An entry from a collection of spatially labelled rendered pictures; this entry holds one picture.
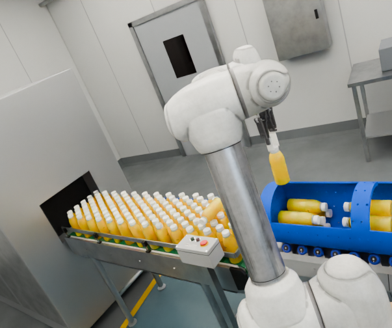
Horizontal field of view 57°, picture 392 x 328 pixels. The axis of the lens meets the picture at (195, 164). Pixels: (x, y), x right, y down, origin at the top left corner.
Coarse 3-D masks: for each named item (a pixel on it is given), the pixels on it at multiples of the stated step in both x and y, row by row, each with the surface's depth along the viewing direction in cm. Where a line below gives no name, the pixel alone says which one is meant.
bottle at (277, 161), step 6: (270, 156) 156; (276, 156) 155; (282, 156) 156; (270, 162) 157; (276, 162) 155; (282, 162) 156; (276, 168) 157; (282, 168) 157; (276, 174) 158; (282, 174) 158; (288, 174) 160; (276, 180) 160; (282, 180) 159; (288, 180) 160
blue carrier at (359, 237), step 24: (264, 192) 166; (288, 192) 181; (312, 192) 173; (336, 192) 166; (360, 192) 140; (384, 192) 152; (336, 216) 169; (360, 216) 136; (288, 240) 161; (312, 240) 152; (336, 240) 144; (360, 240) 138; (384, 240) 132
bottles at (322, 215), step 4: (320, 212) 167; (324, 212) 167; (328, 212) 166; (320, 216) 168; (324, 216) 168; (328, 216) 166; (320, 220) 160; (324, 220) 161; (320, 224) 160; (324, 224) 161; (328, 224) 164
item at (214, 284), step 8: (208, 272) 177; (208, 280) 181; (216, 280) 181; (216, 288) 181; (216, 296) 184; (224, 296) 186; (224, 304) 186; (224, 312) 188; (232, 312) 191; (232, 320) 190
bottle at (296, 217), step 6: (282, 210) 166; (282, 216) 163; (288, 216) 161; (294, 216) 160; (300, 216) 158; (306, 216) 157; (312, 216) 156; (282, 222) 164; (288, 222) 162; (294, 222) 159; (300, 222) 158; (306, 222) 156; (312, 222) 156
